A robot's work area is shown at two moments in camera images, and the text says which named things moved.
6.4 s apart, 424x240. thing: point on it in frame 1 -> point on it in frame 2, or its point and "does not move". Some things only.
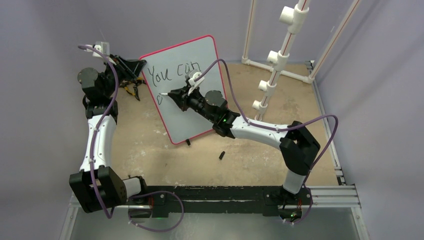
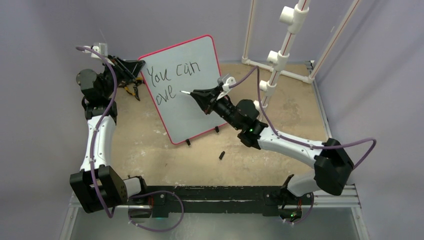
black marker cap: x=221 y=155 does not move
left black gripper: x=130 y=69 does not move
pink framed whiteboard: x=166 y=70 does not move
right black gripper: x=181 y=97 -> x=207 y=98
